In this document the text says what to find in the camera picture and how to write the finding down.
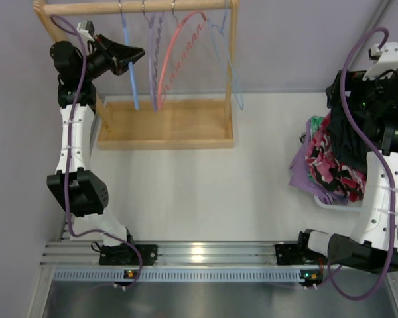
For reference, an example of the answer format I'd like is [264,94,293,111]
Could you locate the blue plastic hanger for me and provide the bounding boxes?
[118,1,140,111]

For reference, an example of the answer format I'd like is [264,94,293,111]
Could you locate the black trousers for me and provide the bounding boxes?
[326,71,389,173]

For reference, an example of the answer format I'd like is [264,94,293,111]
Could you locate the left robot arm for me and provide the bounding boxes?
[46,34,145,256]

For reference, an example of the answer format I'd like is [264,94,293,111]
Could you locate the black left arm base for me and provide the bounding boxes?
[98,244,158,266]

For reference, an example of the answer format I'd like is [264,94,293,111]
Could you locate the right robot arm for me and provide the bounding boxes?
[298,68,398,274]

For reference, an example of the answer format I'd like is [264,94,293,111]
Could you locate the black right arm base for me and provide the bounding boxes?
[275,244,306,266]

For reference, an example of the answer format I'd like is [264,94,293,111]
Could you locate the purple plastic hanger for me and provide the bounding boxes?
[142,1,164,111]

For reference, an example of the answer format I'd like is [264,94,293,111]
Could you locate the pink plastic hanger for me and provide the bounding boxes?
[157,10,207,110]

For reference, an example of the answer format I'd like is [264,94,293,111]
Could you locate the wooden clothes rack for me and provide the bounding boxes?
[33,1,239,150]

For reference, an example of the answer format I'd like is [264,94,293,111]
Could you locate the green garment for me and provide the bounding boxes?
[310,116,325,135]

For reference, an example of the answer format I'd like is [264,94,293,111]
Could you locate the purple garment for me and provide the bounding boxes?
[289,117,348,205]

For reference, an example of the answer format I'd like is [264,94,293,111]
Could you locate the pink camouflage garment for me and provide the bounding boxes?
[305,115,367,202]

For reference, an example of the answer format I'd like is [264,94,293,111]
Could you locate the white laundry basket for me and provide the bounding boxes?
[314,195,362,213]

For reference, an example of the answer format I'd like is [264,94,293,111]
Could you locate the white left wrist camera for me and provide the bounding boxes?
[76,20,95,42]

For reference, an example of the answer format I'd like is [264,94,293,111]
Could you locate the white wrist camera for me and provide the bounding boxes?
[76,20,95,42]
[363,42,398,81]

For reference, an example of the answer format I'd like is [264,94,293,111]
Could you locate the light blue wire hanger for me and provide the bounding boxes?
[206,0,244,110]

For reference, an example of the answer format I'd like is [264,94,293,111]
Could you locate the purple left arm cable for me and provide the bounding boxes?
[50,14,143,292]

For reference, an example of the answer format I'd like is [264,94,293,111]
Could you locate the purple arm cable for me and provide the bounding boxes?
[50,14,143,292]
[324,26,398,301]

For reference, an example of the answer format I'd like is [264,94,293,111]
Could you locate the aluminium mounting rail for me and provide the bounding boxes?
[39,240,398,266]

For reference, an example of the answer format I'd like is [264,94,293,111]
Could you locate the slotted grey cable duct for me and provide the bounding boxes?
[53,268,321,283]

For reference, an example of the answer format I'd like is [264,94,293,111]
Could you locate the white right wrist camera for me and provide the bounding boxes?
[363,42,398,81]

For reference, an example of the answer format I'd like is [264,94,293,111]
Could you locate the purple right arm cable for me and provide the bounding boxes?
[324,26,398,301]

